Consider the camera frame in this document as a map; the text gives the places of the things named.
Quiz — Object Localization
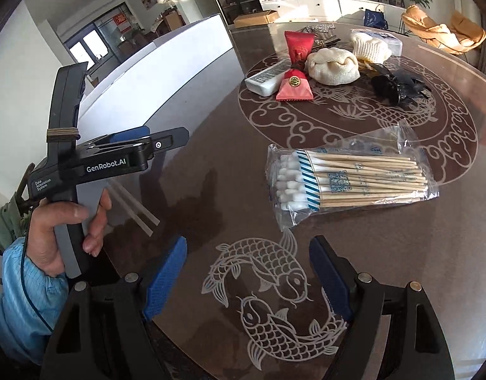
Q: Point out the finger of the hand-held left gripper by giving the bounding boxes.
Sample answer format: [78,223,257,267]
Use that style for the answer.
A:
[133,127,190,171]
[82,126,151,154]

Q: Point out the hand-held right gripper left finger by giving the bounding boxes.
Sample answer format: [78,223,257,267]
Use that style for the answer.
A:
[41,236,188,380]

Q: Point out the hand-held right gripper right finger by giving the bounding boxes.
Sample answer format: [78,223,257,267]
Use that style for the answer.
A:
[309,235,457,380]

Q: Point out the white storage box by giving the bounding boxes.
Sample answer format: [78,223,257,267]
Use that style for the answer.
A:
[74,13,246,226]

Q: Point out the cotton swab packet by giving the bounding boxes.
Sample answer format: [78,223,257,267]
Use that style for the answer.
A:
[266,119,440,232]

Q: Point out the red candy-shaped pouch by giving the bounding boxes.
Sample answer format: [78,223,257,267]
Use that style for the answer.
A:
[275,31,316,101]

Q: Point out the black bow hair clip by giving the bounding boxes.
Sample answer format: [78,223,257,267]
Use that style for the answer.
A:
[370,65,433,107]

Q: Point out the person's left forearm blue sleeve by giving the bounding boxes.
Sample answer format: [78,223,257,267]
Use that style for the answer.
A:
[0,237,69,367]

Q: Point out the person's left hand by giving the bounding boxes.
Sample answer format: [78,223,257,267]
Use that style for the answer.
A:
[25,189,113,278]

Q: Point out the green cloth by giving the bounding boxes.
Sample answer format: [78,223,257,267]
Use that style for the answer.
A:
[0,192,32,248]

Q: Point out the red window sign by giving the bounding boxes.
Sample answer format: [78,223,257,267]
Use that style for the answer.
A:
[113,12,133,32]

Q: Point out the white lotion tube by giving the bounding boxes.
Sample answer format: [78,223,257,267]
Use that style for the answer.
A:
[244,60,291,96]

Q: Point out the wooden dining chair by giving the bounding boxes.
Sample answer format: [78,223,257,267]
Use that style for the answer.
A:
[160,10,186,34]

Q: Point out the flat cardboard box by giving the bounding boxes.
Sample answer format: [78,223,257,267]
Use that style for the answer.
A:
[233,10,279,28]

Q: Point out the rolled cream knitted glove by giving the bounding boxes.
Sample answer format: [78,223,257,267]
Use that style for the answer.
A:
[306,47,361,86]

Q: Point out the white television cabinet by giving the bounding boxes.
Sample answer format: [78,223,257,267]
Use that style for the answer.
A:
[261,0,406,25]

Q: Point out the packaged cream knitted gloves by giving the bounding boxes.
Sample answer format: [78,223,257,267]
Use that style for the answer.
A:
[350,28,404,74]

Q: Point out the blue shopping bag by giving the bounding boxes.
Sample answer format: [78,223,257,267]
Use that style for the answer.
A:
[364,8,389,30]

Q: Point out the thin black cable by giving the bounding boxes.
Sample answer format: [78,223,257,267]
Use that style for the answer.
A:
[20,237,54,335]

